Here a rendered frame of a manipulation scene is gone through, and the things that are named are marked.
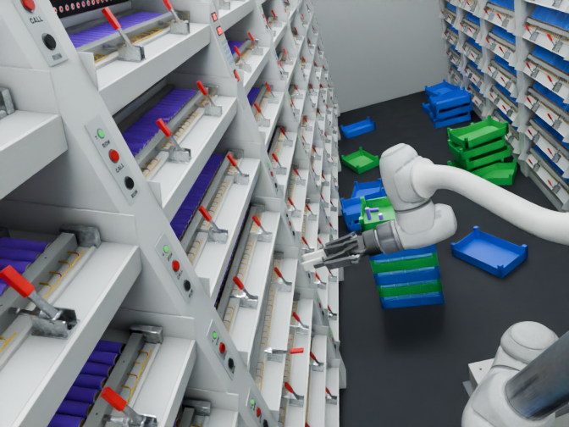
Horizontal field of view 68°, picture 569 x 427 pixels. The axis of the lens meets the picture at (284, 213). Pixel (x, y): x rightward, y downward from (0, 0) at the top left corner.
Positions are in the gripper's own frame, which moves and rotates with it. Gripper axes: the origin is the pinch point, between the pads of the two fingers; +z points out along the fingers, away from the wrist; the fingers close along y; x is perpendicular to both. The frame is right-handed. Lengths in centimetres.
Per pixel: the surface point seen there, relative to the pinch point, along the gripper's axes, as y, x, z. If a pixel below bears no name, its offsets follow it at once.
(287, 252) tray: 15.8, -4.9, 12.6
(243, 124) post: 16.4, 41.9, 5.1
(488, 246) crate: 93, -92, -60
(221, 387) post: -54, 18, 8
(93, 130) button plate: -50, 66, 1
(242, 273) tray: -15.7, 14.0, 13.7
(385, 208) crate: 75, -38, -18
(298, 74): 156, 20, 8
